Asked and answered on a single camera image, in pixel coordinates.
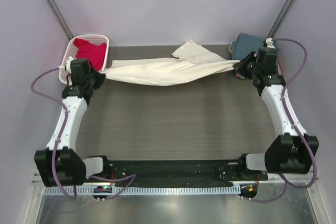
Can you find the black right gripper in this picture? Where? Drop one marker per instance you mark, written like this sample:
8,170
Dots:
241,66

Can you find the right aluminium frame post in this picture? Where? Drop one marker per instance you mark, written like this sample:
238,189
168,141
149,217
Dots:
288,4

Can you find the left aluminium frame post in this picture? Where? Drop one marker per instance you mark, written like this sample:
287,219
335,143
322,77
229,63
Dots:
60,19

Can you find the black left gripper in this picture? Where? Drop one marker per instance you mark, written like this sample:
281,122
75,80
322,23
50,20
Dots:
100,78

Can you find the aluminium frame post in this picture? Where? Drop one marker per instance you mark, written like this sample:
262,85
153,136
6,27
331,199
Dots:
288,4
60,19

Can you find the cream white t shirt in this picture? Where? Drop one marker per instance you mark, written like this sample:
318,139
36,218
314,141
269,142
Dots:
187,63

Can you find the red t shirt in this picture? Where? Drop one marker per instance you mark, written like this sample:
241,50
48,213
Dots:
94,53

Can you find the folded grey-blue t shirt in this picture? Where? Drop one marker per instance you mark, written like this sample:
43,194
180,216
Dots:
244,44

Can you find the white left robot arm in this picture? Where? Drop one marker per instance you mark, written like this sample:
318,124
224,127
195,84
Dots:
58,164

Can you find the slotted grey cable duct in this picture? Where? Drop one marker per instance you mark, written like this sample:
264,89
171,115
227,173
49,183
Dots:
104,190

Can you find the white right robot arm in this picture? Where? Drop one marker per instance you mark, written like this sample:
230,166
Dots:
293,148

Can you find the white perforated plastic basket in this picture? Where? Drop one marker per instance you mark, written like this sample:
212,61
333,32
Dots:
71,50

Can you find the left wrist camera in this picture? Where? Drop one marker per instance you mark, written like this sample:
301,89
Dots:
67,66

